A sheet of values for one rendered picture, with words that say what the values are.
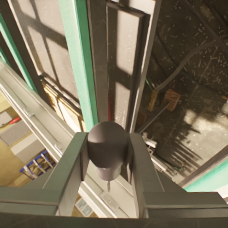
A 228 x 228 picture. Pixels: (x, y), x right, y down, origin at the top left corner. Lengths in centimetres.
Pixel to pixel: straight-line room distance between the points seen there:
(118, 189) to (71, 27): 35
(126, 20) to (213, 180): 45
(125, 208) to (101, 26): 37
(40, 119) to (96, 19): 42
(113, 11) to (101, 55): 33
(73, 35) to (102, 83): 9
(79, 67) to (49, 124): 34
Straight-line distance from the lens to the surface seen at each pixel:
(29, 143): 976
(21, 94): 67
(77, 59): 22
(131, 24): 51
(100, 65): 23
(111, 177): 18
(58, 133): 51
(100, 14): 21
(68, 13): 20
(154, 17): 51
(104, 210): 84
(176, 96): 127
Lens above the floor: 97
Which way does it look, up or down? 27 degrees down
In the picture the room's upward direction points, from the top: 129 degrees counter-clockwise
